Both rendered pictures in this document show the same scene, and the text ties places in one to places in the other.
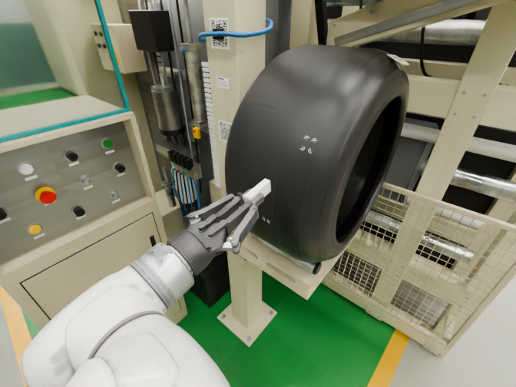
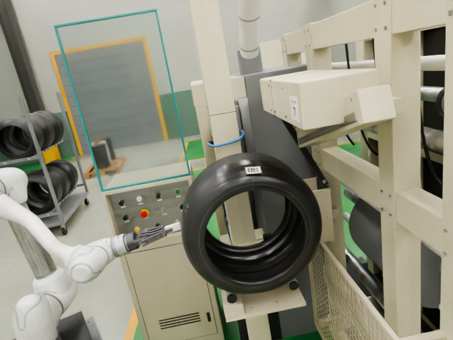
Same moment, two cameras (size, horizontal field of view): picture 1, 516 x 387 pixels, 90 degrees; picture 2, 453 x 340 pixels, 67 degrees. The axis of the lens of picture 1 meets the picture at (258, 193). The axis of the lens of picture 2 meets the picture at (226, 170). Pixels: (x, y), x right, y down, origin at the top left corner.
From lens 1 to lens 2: 1.24 m
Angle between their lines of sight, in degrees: 46
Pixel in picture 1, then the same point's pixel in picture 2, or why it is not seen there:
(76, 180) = (159, 208)
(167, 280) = (115, 244)
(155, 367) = (85, 249)
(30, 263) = not seen: hidden behind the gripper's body
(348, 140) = (198, 210)
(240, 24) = (217, 140)
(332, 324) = not seen: outside the picture
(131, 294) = (103, 242)
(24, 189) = (137, 208)
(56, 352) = not seen: hidden behind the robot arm
